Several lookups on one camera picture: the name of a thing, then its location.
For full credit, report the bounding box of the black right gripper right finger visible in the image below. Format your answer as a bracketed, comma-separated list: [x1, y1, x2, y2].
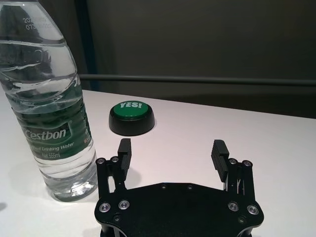
[210, 139, 255, 198]

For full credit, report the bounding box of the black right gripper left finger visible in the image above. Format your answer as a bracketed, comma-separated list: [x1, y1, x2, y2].
[95, 138, 133, 197]

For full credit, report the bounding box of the clear water bottle green label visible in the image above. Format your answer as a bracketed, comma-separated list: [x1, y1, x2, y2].
[0, 0, 98, 202]

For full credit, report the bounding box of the green YES push button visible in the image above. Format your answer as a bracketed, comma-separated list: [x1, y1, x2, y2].
[108, 100, 156, 137]

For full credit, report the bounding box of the grey horizontal rail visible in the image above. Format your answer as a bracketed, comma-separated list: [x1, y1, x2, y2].
[78, 74, 316, 87]

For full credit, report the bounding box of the blue vertical post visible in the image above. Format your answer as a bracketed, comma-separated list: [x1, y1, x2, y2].
[79, 0, 97, 91]

